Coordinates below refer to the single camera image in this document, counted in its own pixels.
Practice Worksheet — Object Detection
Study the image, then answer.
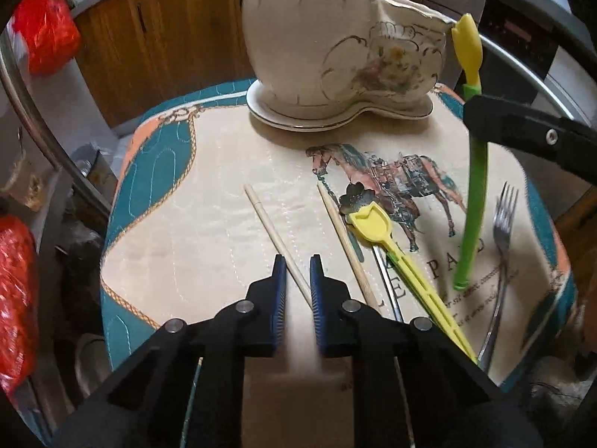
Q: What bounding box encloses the stainless steel built-in oven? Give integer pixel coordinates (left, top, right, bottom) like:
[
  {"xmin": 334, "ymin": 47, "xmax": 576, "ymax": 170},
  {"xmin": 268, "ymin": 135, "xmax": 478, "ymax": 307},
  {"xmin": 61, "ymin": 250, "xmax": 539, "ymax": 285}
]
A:
[{"xmin": 480, "ymin": 0, "xmax": 597, "ymax": 119}]

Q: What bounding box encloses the crumpled red plastic bag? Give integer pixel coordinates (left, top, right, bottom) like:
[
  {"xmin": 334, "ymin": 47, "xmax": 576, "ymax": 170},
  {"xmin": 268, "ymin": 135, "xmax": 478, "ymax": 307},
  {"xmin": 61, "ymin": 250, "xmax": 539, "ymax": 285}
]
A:
[{"xmin": 0, "ymin": 215, "xmax": 41, "ymax": 396}]

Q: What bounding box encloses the yellow shovel-shaped plastic pick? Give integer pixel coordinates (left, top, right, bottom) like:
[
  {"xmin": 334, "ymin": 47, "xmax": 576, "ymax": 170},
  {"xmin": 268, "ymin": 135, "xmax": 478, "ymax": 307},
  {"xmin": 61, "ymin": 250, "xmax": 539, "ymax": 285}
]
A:
[{"xmin": 347, "ymin": 203, "xmax": 478, "ymax": 365}]

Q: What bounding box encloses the small dark bin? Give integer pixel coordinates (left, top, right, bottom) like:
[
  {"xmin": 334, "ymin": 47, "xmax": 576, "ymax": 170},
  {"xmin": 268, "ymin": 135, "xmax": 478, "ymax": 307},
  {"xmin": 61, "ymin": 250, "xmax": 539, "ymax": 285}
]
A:
[{"xmin": 74, "ymin": 144, "xmax": 118, "ymax": 188}]

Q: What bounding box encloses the silver metal fork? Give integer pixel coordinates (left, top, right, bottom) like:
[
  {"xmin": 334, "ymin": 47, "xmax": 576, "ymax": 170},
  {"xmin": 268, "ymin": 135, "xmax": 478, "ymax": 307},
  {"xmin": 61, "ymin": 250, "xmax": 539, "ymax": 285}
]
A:
[{"xmin": 476, "ymin": 181, "xmax": 520, "ymax": 373}]

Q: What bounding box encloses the hanging red plastic bag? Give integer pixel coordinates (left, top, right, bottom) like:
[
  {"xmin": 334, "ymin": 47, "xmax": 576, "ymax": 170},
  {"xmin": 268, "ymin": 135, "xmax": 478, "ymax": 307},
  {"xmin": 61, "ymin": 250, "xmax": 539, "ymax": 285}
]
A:
[{"xmin": 11, "ymin": 0, "xmax": 81, "ymax": 76}]

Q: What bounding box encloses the wooden chopstick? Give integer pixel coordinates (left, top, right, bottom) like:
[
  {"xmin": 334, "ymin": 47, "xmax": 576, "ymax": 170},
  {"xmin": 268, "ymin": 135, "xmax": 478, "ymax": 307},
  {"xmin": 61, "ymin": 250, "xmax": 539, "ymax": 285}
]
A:
[
  {"xmin": 243, "ymin": 184, "xmax": 313, "ymax": 309},
  {"xmin": 316, "ymin": 183, "xmax": 381, "ymax": 312}
]

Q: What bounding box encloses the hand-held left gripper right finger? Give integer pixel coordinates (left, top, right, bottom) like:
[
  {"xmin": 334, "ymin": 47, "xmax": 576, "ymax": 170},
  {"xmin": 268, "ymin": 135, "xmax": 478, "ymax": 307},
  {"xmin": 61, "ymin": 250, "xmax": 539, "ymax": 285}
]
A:
[{"xmin": 310, "ymin": 255, "xmax": 544, "ymax": 448}]

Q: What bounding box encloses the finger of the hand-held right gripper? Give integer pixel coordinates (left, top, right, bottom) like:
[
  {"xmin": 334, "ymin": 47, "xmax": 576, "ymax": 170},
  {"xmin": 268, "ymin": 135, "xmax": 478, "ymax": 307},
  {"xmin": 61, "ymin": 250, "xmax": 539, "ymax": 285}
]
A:
[{"xmin": 463, "ymin": 94, "xmax": 597, "ymax": 184}]

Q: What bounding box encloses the horse-print quilted placemat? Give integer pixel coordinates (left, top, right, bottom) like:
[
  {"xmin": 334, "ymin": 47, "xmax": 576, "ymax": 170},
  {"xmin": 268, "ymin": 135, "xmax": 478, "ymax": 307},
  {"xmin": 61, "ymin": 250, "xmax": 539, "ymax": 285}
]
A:
[{"xmin": 100, "ymin": 78, "xmax": 580, "ymax": 386}]

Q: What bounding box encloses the cream floral ceramic utensil holder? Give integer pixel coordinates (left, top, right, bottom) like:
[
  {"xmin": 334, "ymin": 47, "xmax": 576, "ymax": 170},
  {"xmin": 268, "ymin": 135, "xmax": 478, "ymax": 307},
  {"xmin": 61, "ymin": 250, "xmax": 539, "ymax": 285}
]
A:
[{"xmin": 241, "ymin": 0, "xmax": 456, "ymax": 118}]

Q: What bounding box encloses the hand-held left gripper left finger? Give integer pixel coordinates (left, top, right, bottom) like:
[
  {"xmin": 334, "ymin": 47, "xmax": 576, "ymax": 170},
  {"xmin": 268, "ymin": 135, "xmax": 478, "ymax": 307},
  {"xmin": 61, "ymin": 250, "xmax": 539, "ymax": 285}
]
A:
[{"xmin": 51, "ymin": 254, "xmax": 287, "ymax": 448}]

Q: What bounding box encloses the yellow tulip green-stem utensil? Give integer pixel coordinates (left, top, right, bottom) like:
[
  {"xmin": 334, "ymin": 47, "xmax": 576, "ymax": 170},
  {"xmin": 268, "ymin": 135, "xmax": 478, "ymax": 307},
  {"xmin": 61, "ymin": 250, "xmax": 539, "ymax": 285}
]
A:
[{"xmin": 451, "ymin": 12, "xmax": 490, "ymax": 292}]

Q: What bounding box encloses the cream ceramic saucer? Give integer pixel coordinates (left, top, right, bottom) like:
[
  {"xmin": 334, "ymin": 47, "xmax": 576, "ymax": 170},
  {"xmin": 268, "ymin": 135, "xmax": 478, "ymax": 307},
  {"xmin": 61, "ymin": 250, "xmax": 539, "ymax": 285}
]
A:
[{"xmin": 246, "ymin": 79, "xmax": 435, "ymax": 133}]

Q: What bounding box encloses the chrome chair tube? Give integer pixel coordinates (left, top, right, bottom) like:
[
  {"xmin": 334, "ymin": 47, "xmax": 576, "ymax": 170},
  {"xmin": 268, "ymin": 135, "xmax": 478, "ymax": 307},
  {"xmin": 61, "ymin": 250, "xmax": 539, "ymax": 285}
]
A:
[{"xmin": 0, "ymin": 40, "xmax": 113, "ymax": 227}]

